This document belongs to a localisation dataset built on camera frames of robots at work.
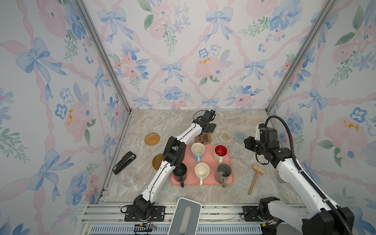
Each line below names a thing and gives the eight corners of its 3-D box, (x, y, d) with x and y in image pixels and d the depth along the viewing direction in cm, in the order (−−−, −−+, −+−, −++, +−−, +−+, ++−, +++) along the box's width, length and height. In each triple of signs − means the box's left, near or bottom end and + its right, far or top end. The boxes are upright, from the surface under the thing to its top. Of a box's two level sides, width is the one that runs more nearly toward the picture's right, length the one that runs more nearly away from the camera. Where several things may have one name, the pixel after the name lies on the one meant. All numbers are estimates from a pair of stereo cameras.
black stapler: (113, 173, 89) (110, 170, 85) (131, 154, 98) (129, 150, 94) (118, 176, 88) (115, 173, 84) (136, 156, 96) (134, 153, 92)
